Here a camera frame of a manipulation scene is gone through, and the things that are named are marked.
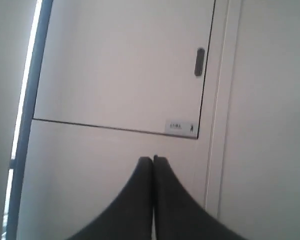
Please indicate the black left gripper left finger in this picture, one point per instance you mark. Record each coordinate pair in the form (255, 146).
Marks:
(130, 214)

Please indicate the small white door label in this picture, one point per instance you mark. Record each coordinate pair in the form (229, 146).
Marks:
(181, 128)

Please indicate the black recessed door handle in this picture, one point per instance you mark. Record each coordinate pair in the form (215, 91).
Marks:
(199, 62)

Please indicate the dark window frame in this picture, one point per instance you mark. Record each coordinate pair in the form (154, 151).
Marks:
(26, 110)

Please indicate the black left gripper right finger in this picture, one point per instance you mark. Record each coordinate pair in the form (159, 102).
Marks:
(177, 215)

